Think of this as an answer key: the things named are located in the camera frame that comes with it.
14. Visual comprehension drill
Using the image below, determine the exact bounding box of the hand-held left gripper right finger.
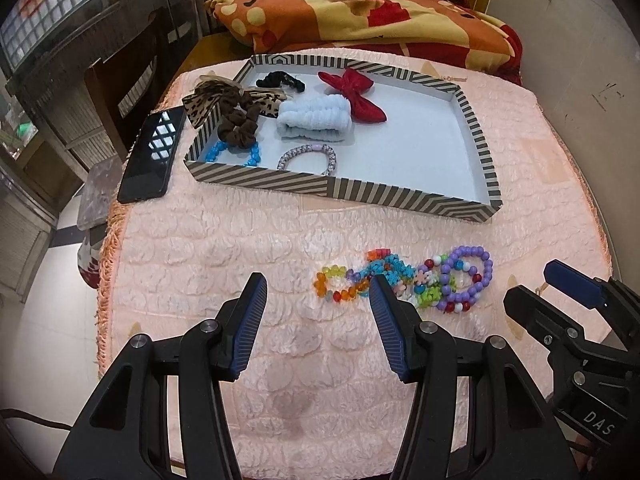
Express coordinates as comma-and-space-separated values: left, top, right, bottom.
368, 274, 578, 480

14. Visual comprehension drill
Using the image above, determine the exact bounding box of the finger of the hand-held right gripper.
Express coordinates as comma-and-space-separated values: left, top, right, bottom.
502, 285, 601, 361
543, 259, 626, 317

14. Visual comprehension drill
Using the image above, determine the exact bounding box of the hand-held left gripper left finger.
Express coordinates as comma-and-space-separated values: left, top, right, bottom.
52, 272, 268, 480

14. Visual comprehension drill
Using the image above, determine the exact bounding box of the green flower bead bracelet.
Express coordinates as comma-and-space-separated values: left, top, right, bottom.
410, 270, 458, 309

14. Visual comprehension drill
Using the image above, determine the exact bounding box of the turquoise flower bead bracelet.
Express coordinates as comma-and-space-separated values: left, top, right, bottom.
357, 247, 418, 286

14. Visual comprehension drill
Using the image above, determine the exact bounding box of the red white blue bead bracelet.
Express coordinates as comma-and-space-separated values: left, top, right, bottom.
422, 255, 483, 313

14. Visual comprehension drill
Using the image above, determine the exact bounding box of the rainbow translucent bead bracelet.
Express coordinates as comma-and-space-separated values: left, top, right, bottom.
315, 264, 373, 304

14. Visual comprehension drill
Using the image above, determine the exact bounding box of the purple bead bracelet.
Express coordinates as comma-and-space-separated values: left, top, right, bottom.
440, 245, 494, 311

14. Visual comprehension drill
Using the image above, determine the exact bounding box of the striped cardboard tray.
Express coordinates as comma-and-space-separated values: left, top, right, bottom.
182, 52, 505, 223

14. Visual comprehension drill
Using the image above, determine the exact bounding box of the lilac woven bracelet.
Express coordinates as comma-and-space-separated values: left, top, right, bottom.
276, 143, 337, 178

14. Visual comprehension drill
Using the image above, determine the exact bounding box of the leopard print bow scrunchie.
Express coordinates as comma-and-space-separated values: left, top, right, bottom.
181, 75, 293, 150

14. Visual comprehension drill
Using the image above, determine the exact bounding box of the light blue fluffy headband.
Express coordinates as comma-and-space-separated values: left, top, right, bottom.
276, 96, 357, 143

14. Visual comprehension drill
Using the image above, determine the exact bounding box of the red fabric bow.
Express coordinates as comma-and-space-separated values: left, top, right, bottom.
318, 67, 388, 124

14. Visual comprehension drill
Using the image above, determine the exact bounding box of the black scrunchie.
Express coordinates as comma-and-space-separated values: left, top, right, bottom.
256, 71, 306, 95

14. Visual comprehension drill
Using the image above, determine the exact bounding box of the pink quilted table cover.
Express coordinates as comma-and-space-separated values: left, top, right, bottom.
95, 47, 613, 480

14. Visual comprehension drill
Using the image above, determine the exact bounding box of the black smartphone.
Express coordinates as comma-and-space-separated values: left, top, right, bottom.
116, 106, 187, 204

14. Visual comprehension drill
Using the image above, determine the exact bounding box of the marble top stool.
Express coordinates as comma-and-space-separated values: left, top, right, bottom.
75, 160, 128, 288

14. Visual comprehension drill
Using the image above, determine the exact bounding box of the metal cabinet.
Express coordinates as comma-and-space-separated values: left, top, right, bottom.
0, 125, 86, 261

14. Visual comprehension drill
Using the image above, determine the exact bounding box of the dark wooden chair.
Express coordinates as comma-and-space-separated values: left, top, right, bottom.
82, 7, 176, 161

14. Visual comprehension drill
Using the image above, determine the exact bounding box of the red yellow printed blanket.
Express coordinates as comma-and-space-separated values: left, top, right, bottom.
204, 0, 523, 86

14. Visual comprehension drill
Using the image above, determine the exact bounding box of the glass block window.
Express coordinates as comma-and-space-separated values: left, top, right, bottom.
0, 0, 123, 71

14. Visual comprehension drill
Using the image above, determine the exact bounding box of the red window decoration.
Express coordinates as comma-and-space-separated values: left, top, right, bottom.
17, 0, 46, 23

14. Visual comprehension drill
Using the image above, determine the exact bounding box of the black cable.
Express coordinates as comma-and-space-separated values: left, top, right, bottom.
0, 407, 76, 433

